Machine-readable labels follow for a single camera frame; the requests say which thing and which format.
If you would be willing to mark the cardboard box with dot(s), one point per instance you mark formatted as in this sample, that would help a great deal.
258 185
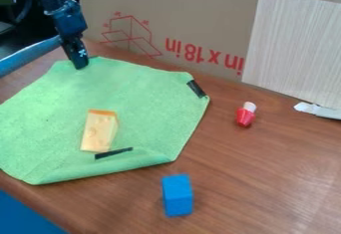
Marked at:
191 22

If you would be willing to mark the yellow toy cheese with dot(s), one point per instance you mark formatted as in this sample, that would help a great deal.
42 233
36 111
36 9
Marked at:
99 131

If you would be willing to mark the blue block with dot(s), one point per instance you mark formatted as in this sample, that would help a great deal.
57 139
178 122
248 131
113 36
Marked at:
177 194

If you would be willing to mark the red toy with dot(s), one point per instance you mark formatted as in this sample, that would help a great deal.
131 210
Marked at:
245 115

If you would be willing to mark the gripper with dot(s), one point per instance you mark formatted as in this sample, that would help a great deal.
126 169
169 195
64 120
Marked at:
69 19

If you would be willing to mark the green cloth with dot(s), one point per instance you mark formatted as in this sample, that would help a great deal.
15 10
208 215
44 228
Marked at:
133 112

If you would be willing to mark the white paper scrap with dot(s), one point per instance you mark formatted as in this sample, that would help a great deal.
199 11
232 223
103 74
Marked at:
317 109

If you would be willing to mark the wooden board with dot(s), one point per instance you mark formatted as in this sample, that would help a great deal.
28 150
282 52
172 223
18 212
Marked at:
295 48

